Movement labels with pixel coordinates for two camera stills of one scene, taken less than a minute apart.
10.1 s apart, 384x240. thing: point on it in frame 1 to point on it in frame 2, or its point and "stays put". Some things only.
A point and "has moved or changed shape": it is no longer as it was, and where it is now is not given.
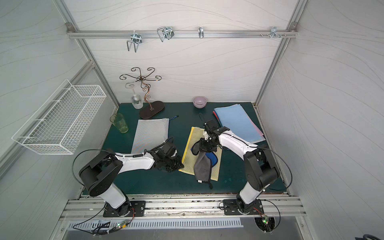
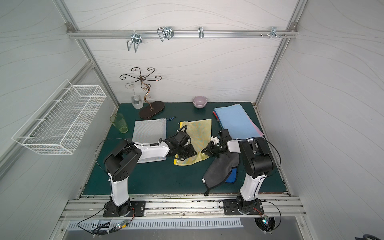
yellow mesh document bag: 187,164 has moved or changed shape
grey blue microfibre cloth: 203,162 to 223,169
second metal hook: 166,32 stays put
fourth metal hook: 274,32 stays put
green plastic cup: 118,121 stays put
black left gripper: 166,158 to 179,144
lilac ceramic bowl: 199,102 stays put
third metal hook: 201,32 stays put
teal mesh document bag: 234,118 stays put
